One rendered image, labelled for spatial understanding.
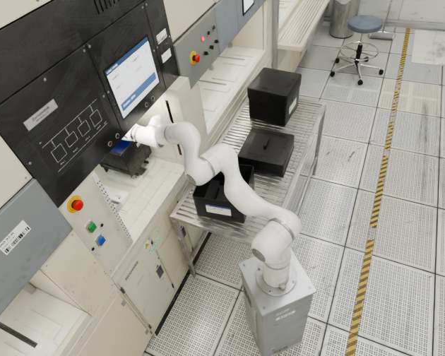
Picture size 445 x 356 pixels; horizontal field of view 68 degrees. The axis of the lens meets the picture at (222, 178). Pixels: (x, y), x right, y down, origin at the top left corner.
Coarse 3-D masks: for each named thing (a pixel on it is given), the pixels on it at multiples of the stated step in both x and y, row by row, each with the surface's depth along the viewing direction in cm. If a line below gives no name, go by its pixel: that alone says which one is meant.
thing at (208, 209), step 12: (240, 168) 189; (252, 168) 186; (216, 180) 203; (252, 180) 187; (204, 192) 194; (216, 192) 193; (204, 204) 177; (216, 204) 174; (228, 204) 171; (204, 216) 186; (216, 216) 182; (228, 216) 179; (240, 216) 176
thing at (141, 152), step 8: (136, 144) 180; (112, 152) 172; (128, 152) 175; (136, 152) 182; (144, 152) 188; (104, 160) 182; (112, 160) 178; (120, 160) 175; (128, 160) 176; (136, 160) 183; (144, 160) 190; (104, 168) 190; (112, 168) 184; (120, 168) 181; (128, 168) 178; (136, 168) 185
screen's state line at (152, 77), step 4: (152, 76) 146; (148, 80) 144; (152, 80) 147; (144, 84) 143; (148, 84) 145; (140, 88) 141; (144, 88) 143; (136, 92) 139; (140, 92) 141; (132, 96) 137; (136, 96) 140; (128, 100) 135; (132, 100) 138; (124, 104) 134; (128, 104) 136; (124, 108) 135
